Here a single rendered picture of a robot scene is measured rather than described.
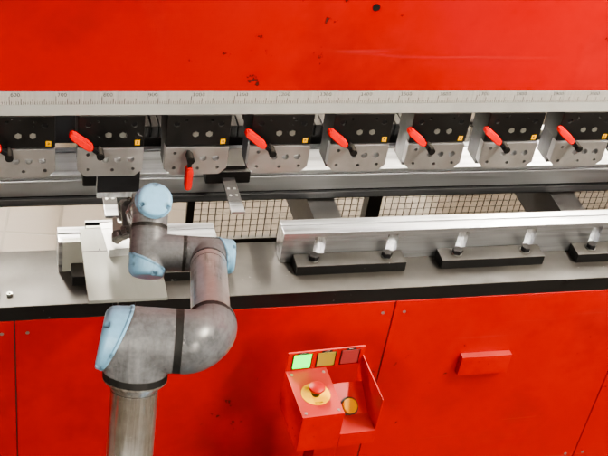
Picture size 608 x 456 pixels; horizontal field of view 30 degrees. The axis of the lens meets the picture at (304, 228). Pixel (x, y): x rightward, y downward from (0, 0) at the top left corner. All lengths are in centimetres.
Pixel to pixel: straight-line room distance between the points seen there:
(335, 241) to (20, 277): 80
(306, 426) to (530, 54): 103
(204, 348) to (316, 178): 123
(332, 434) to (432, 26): 99
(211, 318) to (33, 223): 248
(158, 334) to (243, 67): 81
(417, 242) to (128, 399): 122
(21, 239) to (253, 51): 200
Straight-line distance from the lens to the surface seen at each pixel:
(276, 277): 291
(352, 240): 297
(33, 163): 265
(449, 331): 313
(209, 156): 269
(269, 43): 256
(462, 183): 331
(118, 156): 266
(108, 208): 287
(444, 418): 340
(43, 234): 439
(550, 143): 301
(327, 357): 280
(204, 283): 218
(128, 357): 199
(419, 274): 302
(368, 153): 279
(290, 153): 273
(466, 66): 274
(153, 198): 236
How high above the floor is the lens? 274
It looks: 37 degrees down
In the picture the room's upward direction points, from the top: 10 degrees clockwise
